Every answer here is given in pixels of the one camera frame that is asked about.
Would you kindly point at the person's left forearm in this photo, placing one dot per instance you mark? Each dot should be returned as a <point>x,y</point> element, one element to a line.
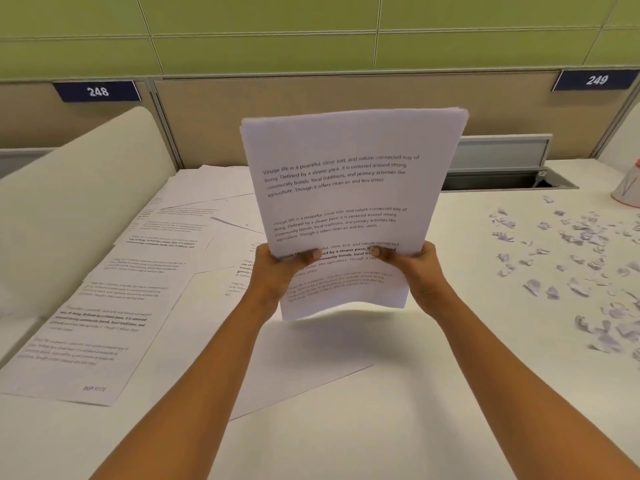
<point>190,404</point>

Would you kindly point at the heap of paper scraps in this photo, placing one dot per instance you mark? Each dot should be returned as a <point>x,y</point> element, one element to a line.
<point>505,222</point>

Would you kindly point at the pile of printed papers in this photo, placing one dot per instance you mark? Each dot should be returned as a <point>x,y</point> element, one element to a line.
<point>125,314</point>

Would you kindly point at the white desk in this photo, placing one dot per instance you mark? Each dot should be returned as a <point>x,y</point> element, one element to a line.
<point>450,394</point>
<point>10,339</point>

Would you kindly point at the pink and white cup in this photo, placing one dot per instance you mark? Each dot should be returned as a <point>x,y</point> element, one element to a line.
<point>629,189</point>

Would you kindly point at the grey partition post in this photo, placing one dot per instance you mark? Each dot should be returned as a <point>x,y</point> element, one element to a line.
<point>162,124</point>
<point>612,124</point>

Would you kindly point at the gathered printed sheet bundle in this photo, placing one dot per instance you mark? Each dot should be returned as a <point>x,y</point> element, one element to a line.
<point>350,194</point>

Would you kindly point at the beige partition panel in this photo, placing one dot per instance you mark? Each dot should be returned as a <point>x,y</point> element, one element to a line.
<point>30,119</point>
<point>200,119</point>

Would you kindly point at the blue number sign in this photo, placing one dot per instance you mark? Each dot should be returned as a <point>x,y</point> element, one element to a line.
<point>570,80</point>
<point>70,91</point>

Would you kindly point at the person's right forearm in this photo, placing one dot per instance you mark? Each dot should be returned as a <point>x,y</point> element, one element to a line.
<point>515,389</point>

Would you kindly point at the person's left hand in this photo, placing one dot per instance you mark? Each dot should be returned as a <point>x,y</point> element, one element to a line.
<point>270,284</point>

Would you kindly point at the white side divider panel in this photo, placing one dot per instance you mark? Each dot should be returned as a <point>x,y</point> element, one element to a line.
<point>75,194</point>
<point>625,144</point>

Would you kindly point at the person's right hand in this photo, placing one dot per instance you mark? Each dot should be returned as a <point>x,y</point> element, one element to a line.
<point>425,279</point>

